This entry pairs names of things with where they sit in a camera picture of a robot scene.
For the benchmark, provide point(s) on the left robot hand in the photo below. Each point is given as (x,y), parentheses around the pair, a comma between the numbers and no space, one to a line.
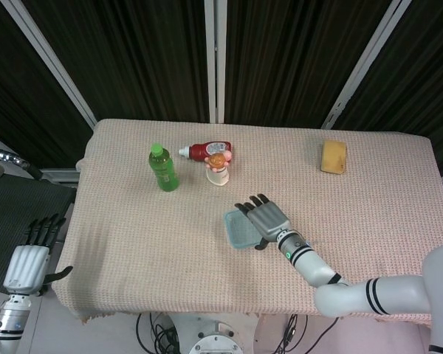
(27,269)

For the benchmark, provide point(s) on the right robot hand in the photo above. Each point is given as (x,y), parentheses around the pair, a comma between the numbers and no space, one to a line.
(269,221)

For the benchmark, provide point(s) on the blue translucent lid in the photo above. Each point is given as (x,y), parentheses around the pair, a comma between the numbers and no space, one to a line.
(240,230)

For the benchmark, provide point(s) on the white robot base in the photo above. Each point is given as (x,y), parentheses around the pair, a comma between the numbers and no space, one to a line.
(214,339)

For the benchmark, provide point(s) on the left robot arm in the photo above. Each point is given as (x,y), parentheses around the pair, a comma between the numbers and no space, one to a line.
(9,321)

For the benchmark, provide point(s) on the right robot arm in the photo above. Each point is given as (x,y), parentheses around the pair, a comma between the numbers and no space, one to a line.
(317,273)

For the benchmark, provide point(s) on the small orange-topped cup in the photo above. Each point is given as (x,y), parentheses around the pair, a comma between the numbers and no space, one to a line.
(218,178)

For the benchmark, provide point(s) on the black mesh chair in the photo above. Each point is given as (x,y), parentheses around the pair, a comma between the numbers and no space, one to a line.
(29,195)

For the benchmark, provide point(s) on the pink hamburger toy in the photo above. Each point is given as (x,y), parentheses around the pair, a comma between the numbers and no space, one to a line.
(217,161)

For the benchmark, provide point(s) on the yellow sponge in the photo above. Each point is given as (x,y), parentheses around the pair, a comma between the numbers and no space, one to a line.
(333,156)

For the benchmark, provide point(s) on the red ketchup bottle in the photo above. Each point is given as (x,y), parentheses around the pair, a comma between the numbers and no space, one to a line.
(201,150)

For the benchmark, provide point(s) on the beige waffle tablecloth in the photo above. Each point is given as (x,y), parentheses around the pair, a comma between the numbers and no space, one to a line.
(133,239)

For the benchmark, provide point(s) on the black chrome chair armrest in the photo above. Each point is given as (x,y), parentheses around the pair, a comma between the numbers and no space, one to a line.
(7,158)

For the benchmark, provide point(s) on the green drink bottle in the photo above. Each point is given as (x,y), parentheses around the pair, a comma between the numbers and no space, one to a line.
(164,169)

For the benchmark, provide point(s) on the black pleated curtain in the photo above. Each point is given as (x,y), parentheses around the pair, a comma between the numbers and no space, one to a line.
(140,55)

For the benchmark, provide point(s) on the white frame rail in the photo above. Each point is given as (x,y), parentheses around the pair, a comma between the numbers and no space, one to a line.
(61,175)

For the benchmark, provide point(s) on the white frame post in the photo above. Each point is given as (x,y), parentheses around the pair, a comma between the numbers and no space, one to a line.
(365,62)
(51,62)
(215,62)

